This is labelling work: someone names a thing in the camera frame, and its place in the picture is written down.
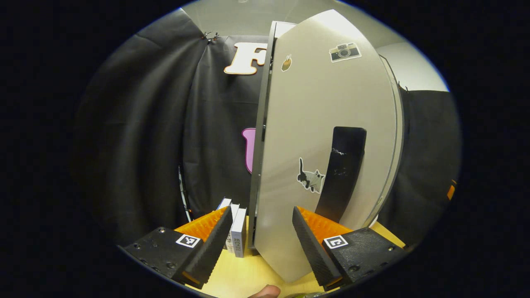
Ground thin white cable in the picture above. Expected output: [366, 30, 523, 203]
[178, 166, 193, 222]

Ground black door handle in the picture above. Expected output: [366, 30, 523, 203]
[315, 126, 367, 224]

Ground white cabinet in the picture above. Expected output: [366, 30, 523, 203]
[248, 21, 405, 257]

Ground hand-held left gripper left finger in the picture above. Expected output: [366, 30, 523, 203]
[118, 206, 234, 289]

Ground black backdrop cloth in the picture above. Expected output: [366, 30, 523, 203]
[75, 8, 462, 249]

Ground white cabinet door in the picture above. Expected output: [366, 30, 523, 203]
[253, 9, 404, 283]

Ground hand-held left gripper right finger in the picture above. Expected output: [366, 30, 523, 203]
[292, 206, 408, 291]

